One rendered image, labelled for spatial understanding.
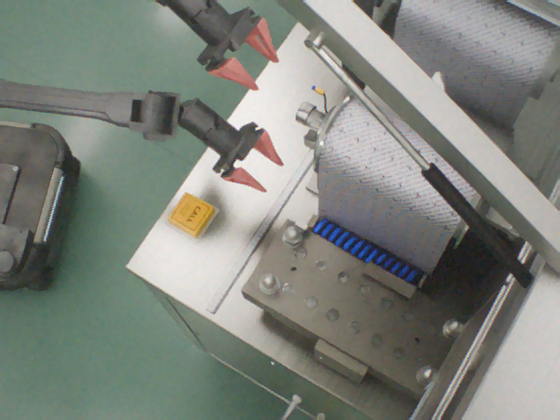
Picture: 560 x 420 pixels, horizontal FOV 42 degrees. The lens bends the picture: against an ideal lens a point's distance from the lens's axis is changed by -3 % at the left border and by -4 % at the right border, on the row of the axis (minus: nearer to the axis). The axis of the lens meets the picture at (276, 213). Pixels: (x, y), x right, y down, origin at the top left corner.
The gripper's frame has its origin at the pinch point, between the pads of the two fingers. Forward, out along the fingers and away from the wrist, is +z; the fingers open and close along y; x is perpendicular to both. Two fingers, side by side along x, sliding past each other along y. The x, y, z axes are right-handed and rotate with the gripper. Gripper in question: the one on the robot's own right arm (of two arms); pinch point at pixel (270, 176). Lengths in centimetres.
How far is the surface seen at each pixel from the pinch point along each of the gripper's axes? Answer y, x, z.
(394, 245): 0.8, 14.4, 21.4
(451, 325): 8.2, 21.5, 34.9
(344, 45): 15, 77, -24
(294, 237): 7.9, 4.9, 8.3
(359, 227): 0.7, 10.1, 15.8
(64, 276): 28, -127, -3
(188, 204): 8.6, -20.2, -5.2
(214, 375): 29, -96, 48
